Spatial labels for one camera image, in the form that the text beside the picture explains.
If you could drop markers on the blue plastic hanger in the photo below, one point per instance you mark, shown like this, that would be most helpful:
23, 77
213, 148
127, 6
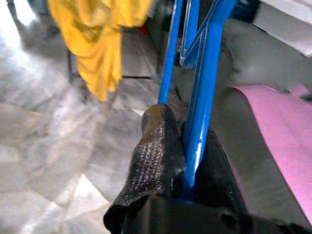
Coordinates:
207, 97

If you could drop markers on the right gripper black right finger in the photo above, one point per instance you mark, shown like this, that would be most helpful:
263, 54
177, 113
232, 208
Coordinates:
217, 180

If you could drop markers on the pink mat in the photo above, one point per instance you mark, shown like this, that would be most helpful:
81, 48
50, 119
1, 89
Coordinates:
287, 136

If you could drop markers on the yellow shirt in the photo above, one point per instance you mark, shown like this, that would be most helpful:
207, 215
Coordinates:
97, 48

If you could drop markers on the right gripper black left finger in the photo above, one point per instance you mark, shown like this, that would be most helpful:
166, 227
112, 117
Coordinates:
153, 158

